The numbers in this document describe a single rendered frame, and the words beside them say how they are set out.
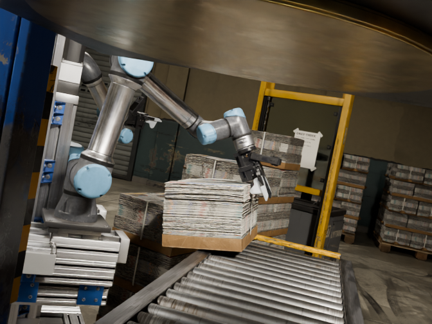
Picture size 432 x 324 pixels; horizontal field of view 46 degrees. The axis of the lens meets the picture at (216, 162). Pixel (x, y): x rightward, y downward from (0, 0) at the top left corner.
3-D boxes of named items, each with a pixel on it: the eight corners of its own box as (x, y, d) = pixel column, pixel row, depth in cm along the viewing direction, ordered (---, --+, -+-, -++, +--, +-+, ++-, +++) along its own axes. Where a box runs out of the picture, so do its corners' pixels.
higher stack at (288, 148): (205, 305, 360) (240, 126, 353) (225, 297, 385) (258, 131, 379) (253, 324, 340) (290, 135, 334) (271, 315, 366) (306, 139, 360)
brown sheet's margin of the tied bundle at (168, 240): (174, 239, 193) (175, 227, 193) (249, 243, 187) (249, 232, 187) (161, 246, 178) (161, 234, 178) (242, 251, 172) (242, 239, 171)
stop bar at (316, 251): (239, 234, 220) (240, 230, 220) (340, 258, 211) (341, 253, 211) (238, 235, 217) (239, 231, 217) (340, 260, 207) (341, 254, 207)
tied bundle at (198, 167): (180, 191, 303) (188, 154, 302) (204, 191, 329) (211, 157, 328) (236, 206, 285) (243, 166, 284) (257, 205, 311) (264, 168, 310)
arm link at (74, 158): (93, 189, 190) (99, 154, 189) (101, 196, 178) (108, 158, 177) (61, 185, 185) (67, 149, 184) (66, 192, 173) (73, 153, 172)
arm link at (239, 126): (218, 116, 192) (237, 110, 195) (227, 143, 191) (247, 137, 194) (225, 110, 185) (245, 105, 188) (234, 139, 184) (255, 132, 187)
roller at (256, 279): (195, 275, 163) (198, 260, 163) (342, 312, 153) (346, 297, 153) (191, 278, 158) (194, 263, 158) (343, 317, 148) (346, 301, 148)
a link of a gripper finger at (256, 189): (254, 205, 183) (248, 183, 188) (269, 200, 182) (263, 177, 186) (252, 202, 181) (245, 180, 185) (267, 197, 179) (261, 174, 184)
